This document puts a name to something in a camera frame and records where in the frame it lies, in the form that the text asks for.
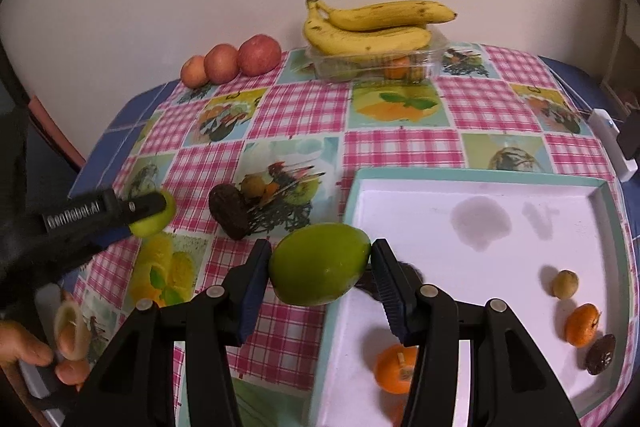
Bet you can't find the small green jujube fruit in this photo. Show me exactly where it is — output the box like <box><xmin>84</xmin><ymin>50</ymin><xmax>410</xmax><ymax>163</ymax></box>
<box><xmin>129</xmin><ymin>188</ymin><xmax>176</xmax><ymax>239</ymax></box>

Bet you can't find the orange tangerine tray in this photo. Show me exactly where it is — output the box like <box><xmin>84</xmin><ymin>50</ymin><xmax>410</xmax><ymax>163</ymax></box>
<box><xmin>564</xmin><ymin>303</ymin><xmax>601</xmax><ymax>348</ymax></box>

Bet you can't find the dark brown date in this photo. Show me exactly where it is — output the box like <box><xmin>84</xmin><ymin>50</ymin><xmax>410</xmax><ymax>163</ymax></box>
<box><xmin>585</xmin><ymin>334</ymin><xmax>616</xmax><ymax>375</ymax></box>
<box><xmin>355</xmin><ymin>268</ymin><xmax>380</xmax><ymax>301</ymax></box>
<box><xmin>208</xmin><ymin>183</ymin><xmax>250</xmax><ymax>241</ymax></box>

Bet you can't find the brown longan fruit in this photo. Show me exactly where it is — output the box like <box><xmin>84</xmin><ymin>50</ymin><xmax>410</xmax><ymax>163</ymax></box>
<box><xmin>54</xmin><ymin>300</ymin><xmax>91</xmax><ymax>361</ymax></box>
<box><xmin>551</xmin><ymin>270</ymin><xmax>579</xmax><ymax>300</ymax></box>

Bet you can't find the orange tangerine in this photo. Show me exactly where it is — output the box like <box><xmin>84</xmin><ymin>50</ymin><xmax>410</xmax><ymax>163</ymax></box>
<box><xmin>374</xmin><ymin>345</ymin><xmax>418</xmax><ymax>395</ymax></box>
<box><xmin>390</xmin><ymin>400</ymin><xmax>407</xmax><ymax>427</ymax></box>

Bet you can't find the large green jujube fruit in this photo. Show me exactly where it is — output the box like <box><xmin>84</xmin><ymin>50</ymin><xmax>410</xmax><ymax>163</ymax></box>
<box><xmin>269</xmin><ymin>222</ymin><xmax>370</xmax><ymax>307</ymax></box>

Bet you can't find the person's left hand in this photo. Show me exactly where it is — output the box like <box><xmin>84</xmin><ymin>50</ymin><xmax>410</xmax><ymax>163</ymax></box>
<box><xmin>1</xmin><ymin>320</ymin><xmax>90</xmax><ymax>389</ymax></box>

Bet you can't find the white tray teal rim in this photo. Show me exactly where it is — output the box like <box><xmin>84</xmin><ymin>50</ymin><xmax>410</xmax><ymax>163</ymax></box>
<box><xmin>302</xmin><ymin>166</ymin><xmax>637</xmax><ymax>427</ymax></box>

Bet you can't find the small orange peach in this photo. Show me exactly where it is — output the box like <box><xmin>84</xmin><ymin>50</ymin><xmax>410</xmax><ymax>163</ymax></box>
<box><xmin>180</xmin><ymin>55</ymin><xmax>209</xmax><ymax>90</ymax></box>

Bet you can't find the medium red apple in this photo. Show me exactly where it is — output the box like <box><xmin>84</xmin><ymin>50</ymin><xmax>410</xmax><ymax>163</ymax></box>
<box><xmin>204</xmin><ymin>43</ymin><xmax>240</xmax><ymax>84</ymax></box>

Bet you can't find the large red apple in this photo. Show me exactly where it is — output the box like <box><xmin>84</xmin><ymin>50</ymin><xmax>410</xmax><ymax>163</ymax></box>
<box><xmin>238</xmin><ymin>34</ymin><xmax>282</xmax><ymax>77</ymax></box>

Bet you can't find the white power strip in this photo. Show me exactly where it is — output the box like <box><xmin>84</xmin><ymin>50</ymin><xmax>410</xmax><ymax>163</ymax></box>
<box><xmin>587</xmin><ymin>108</ymin><xmax>638</xmax><ymax>183</ymax></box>

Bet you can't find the black power adapter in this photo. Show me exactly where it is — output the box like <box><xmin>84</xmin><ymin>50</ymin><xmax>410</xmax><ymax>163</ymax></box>
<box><xmin>616</xmin><ymin>109</ymin><xmax>640</xmax><ymax>160</ymax></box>

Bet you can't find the lower yellow banana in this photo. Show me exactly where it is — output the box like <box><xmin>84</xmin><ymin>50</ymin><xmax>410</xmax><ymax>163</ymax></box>
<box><xmin>303</xmin><ymin>3</ymin><xmax>432</xmax><ymax>55</ymax></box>

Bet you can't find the yellow banana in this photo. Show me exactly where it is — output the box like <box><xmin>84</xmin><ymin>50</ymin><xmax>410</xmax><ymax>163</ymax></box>
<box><xmin>303</xmin><ymin>3</ymin><xmax>432</xmax><ymax>55</ymax></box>
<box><xmin>307</xmin><ymin>0</ymin><xmax>457</xmax><ymax>31</ymax></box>

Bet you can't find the clear plastic fruit container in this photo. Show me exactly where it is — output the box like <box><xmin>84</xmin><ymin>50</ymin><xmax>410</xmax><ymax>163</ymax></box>
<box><xmin>305</xmin><ymin>26</ymin><xmax>450</xmax><ymax>83</ymax></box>

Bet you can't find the tangerine inside plastic container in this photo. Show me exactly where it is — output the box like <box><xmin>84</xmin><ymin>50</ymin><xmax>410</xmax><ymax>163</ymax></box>
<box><xmin>384</xmin><ymin>56</ymin><xmax>411</xmax><ymax>80</ymax></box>

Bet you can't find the upper yellow banana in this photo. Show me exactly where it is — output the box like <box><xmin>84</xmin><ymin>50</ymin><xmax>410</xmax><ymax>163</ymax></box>
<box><xmin>307</xmin><ymin>0</ymin><xmax>457</xmax><ymax>31</ymax></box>

